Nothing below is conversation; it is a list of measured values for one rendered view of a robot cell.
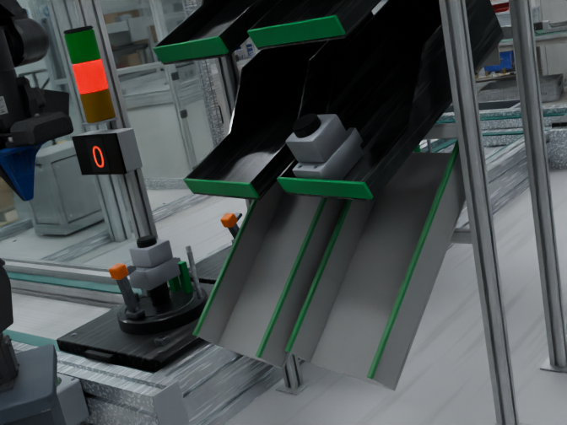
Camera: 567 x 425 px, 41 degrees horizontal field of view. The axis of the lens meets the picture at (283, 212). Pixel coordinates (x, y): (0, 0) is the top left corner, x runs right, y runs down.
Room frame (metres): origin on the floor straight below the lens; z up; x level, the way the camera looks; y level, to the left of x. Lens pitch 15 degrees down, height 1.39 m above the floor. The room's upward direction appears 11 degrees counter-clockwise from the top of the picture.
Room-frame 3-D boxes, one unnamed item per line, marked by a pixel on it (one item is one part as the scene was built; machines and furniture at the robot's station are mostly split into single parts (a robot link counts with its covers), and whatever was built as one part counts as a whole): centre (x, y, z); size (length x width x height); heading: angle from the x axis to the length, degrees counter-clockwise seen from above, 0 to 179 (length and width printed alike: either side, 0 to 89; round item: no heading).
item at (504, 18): (6.22, -2.09, 0.90); 0.40 x 0.31 x 0.17; 58
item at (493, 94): (6.07, -2.06, 0.36); 0.60 x 0.40 x 0.15; 60
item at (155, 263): (1.12, 0.20, 1.06); 0.08 x 0.04 x 0.07; 139
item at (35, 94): (0.97, 0.27, 1.33); 0.07 x 0.07 x 0.06; 47
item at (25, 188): (0.92, 0.29, 1.25); 0.06 x 0.04 x 0.07; 138
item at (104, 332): (1.11, 0.21, 0.96); 0.24 x 0.24 x 0.02; 48
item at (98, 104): (1.32, 0.27, 1.28); 0.05 x 0.05 x 0.05
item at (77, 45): (1.32, 0.27, 1.38); 0.05 x 0.05 x 0.05
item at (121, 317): (1.11, 0.21, 0.98); 0.14 x 0.14 x 0.02
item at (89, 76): (1.32, 0.27, 1.33); 0.05 x 0.05 x 0.05
